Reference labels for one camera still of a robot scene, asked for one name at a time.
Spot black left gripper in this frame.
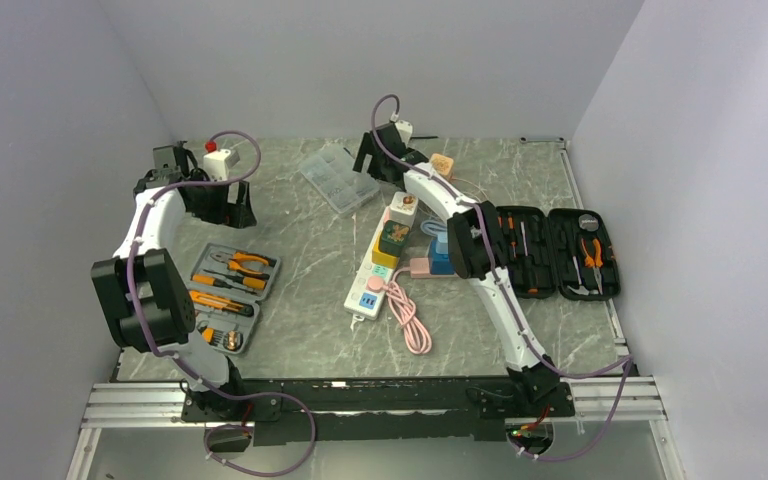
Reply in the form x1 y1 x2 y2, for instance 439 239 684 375
188 172 256 228

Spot white cube charger with picture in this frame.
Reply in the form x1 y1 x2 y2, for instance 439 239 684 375
388 191 419 227

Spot pink power strip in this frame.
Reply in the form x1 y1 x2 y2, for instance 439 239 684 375
409 258 456 279

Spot blue cube charger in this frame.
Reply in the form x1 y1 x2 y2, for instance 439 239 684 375
427 239 455 276

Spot pink round plug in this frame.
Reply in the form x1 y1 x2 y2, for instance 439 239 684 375
366 275 387 293

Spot white power strip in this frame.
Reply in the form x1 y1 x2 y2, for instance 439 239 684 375
343 202 417 322

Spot pink cable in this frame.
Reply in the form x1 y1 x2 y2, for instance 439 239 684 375
374 261 434 356

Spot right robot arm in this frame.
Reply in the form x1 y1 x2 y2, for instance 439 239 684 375
353 122 560 415

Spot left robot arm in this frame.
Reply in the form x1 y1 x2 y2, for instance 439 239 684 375
90 142 257 420

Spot clear plastic screw organizer box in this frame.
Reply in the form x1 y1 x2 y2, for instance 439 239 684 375
299 144 380 216

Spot peach cube charger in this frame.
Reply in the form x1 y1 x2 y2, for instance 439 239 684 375
429 153 455 180

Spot dark green cube charger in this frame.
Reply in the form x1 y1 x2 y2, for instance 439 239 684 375
377 220 411 257

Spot grey open tool case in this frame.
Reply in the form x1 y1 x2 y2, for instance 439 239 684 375
185 243 281 355

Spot yellow cube adapter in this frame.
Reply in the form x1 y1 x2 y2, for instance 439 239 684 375
371 239 402 270

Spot orange black utility knife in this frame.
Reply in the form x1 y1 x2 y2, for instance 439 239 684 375
189 290 254 317

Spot black open tool case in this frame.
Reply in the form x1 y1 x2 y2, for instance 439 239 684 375
497 206 621 301

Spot long nose orange pliers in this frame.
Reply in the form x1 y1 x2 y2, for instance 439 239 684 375
580 237 604 294

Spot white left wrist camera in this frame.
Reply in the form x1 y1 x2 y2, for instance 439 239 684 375
201 141 240 181

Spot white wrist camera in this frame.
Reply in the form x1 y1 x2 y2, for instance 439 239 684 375
201 141 240 181
394 119 414 144

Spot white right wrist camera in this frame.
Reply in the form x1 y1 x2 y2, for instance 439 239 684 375
394 119 414 144

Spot orange handled combination pliers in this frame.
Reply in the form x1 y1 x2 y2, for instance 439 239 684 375
209 251 278 279

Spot orange handled screwdriver in case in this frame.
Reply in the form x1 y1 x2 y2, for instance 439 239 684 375
191 272 267 292

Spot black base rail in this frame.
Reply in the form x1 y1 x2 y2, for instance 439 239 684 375
181 375 576 446

